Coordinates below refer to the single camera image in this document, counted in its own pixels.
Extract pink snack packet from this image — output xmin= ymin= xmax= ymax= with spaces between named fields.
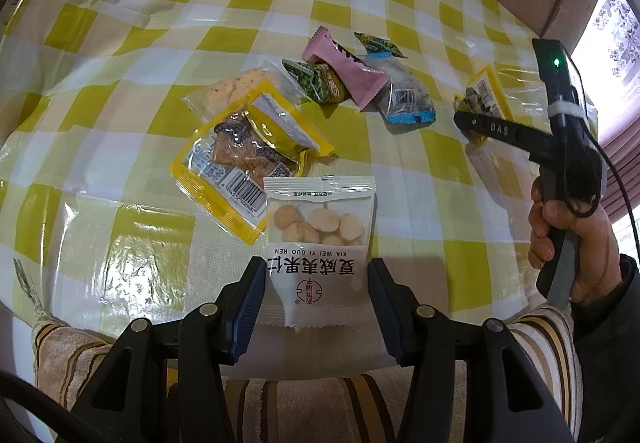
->
xmin=301 ymin=25 xmax=391 ymax=111

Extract green snack packet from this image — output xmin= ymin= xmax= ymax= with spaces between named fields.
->
xmin=354 ymin=31 xmax=407 ymax=60
xmin=310 ymin=63 xmax=347 ymax=104
xmin=281 ymin=58 xmax=317 ymax=102

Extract person's right forearm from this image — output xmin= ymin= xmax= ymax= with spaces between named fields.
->
xmin=570 ymin=254 xmax=640 ymax=443

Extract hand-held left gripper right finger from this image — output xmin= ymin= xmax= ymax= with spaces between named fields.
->
xmin=367 ymin=257 xmax=577 ymax=443

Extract striped fringed blanket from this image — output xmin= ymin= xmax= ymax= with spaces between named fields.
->
xmin=12 ymin=258 xmax=583 ymax=443

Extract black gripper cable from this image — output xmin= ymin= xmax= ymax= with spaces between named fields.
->
xmin=585 ymin=132 xmax=640 ymax=244

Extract clear packet with blue edge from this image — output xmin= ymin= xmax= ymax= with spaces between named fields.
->
xmin=365 ymin=50 xmax=437 ymax=124

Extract white clear-window nut packet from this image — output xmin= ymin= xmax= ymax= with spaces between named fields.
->
xmin=263 ymin=175 xmax=377 ymax=329

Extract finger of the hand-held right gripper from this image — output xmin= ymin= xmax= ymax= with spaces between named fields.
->
xmin=453 ymin=109 xmax=489 ymax=144

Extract black braided cable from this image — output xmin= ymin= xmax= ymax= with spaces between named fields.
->
xmin=0 ymin=370 xmax=58 ymax=443

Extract large yellow clear-window snack packet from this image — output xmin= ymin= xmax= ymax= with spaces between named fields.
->
xmin=169 ymin=110 xmax=301 ymax=244

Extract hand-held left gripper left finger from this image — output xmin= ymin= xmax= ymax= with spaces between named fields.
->
xmin=70 ymin=255 xmax=268 ymax=443

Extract person's right hand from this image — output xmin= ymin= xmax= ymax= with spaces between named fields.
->
xmin=528 ymin=176 xmax=624 ymax=308

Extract olive yellow snack packet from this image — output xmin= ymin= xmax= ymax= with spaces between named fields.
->
xmin=247 ymin=92 xmax=337 ymax=161

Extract floral lace curtain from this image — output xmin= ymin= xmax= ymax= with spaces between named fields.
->
xmin=570 ymin=0 xmax=640 ymax=88

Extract clear cracker packet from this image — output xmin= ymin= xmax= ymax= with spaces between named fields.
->
xmin=181 ymin=62 xmax=306 ymax=124

